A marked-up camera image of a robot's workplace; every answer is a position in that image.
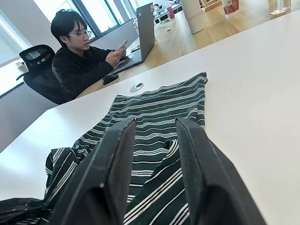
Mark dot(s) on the green white striped T-shirt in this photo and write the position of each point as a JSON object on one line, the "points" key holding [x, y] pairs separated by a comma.
{"points": [[161, 112]]}

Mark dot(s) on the grey laptop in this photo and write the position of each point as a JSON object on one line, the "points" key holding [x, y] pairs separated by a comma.
{"points": [[143, 42]]}

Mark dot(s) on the red bottle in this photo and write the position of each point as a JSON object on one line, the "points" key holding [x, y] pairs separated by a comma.
{"points": [[170, 12]]}

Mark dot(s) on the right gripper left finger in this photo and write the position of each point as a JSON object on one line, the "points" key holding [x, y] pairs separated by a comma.
{"points": [[103, 178]]}

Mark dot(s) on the black computer mouse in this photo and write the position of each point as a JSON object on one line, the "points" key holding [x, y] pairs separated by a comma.
{"points": [[109, 79]]}

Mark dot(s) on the white cylindrical container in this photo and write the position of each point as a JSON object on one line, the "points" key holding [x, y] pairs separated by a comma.
{"points": [[192, 14]]}

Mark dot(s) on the black office chair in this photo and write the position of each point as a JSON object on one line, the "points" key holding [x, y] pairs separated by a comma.
{"points": [[39, 72]]}

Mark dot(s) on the person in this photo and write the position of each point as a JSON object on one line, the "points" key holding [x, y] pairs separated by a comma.
{"points": [[77, 58]]}

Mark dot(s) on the red patterned cup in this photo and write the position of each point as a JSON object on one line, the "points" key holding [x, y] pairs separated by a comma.
{"points": [[230, 6]]}

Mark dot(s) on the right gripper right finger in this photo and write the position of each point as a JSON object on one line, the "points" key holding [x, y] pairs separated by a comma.
{"points": [[211, 187]]}

